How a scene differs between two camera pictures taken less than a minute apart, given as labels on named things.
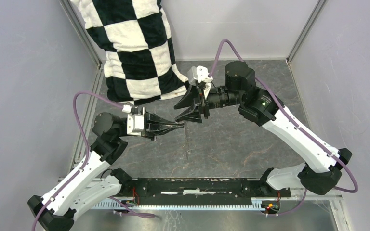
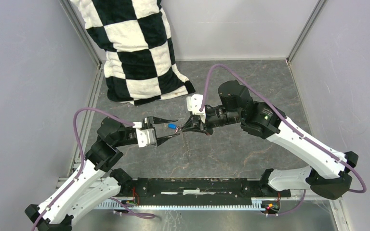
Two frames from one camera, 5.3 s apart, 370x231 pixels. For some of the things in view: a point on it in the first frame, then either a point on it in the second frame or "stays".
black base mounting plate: x=193 y=191 stays
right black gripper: x=194 y=94 → x=195 y=124
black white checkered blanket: x=140 y=64 stays
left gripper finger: x=154 y=129 → x=161 y=140
